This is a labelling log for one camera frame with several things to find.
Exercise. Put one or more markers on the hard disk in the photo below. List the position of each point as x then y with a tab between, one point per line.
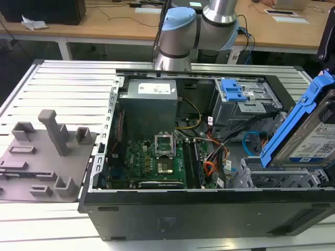
314	136

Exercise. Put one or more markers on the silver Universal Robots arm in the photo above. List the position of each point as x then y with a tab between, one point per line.
178	34

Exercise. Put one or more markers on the white paper sheet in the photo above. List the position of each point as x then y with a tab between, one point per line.
147	10
290	20

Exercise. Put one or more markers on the blue drive carrier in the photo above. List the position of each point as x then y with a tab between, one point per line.
231	91

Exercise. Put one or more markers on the metal drive cage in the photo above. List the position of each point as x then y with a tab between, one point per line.
243	109

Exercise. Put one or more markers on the black RAM stick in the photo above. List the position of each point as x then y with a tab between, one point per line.
199	167

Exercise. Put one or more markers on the grey power supply unit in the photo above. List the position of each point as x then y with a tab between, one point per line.
149	109

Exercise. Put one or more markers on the black power adapter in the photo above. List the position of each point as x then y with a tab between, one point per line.
135	4

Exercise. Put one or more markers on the wooden desk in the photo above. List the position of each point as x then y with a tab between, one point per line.
117	28

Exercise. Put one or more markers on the CPU socket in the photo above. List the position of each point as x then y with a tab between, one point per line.
165	168

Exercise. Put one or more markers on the black graphics card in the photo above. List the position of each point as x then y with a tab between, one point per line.
162	185

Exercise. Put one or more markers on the green motherboard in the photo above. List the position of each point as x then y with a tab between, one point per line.
141	162

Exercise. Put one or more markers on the black open PC case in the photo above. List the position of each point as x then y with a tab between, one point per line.
183	217

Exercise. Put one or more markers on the black computer box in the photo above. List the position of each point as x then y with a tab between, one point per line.
39	11

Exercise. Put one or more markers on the crumpled white paper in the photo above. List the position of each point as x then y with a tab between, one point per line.
34	24

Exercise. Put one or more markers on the grey parts rack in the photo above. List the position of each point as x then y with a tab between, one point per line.
52	167

